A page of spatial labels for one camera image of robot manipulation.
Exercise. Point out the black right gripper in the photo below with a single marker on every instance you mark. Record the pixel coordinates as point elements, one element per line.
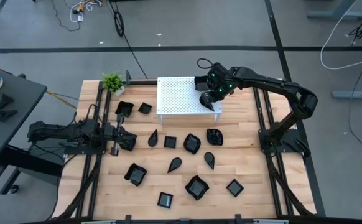
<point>219,82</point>

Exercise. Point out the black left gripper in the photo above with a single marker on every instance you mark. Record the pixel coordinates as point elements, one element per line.
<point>112,132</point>

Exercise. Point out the black teardrop plate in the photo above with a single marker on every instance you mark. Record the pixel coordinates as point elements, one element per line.
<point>206,105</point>
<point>175,163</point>
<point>153,140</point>
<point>209,158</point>

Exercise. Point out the black small square plate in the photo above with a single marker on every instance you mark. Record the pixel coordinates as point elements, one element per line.
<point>145,108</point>
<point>234,187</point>
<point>170,142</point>
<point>165,200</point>

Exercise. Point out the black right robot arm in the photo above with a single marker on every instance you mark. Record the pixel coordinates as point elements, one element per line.
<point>271,82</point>

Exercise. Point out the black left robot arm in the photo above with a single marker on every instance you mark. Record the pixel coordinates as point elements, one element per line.
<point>59,132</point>

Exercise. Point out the white perforated metal shelf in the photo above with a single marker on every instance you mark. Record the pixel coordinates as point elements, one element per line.
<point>178,95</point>

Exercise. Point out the green plant in white pot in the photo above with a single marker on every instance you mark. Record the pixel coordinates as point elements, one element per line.
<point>113,83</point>

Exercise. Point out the dark grey side table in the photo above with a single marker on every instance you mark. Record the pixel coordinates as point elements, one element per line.
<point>13,124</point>

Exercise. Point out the black triangular part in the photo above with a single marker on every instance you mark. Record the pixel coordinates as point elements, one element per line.
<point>5,115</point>
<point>5,101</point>

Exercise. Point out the black caster wheel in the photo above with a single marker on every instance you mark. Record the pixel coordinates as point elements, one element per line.
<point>13,188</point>

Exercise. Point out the grey desk foot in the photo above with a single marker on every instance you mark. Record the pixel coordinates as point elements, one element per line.
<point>336,14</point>
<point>355,94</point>

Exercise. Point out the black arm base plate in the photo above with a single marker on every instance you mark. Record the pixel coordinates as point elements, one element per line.
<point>288,143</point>
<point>84,151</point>

